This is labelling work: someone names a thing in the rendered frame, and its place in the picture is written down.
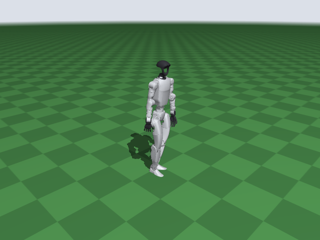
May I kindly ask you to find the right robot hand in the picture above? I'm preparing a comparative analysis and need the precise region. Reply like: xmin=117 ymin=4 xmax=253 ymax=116
xmin=144 ymin=118 xmax=154 ymax=132

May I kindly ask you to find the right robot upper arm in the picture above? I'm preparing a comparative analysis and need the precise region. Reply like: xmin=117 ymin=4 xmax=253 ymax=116
xmin=147 ymin=80 xmax=159 ymax=106

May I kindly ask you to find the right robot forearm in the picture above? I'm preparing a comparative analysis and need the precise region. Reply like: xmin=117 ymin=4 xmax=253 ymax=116
xmin=146 ymin=100 xmax=153 ymax=123

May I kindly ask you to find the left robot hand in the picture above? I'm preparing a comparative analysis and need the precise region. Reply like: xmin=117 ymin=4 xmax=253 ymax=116
xmin=170 ymin=111 xmax=177 ymax=127

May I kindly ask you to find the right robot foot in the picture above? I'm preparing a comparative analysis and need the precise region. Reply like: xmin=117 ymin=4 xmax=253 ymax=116
xmin=149 ymin=167 xmax=164 ymax=177

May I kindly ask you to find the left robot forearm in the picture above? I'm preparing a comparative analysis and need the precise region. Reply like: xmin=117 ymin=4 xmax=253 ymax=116
xmin=169 ymin=98 xmax=176 ymax=115

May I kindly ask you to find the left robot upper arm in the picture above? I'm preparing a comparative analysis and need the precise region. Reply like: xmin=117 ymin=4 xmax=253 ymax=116
xmin=169 ymin=78 xmax=176 ymax=101

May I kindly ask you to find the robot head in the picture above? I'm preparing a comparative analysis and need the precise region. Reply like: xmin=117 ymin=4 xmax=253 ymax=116
xmin=156 ymin=60 xmax=171 ymax=80

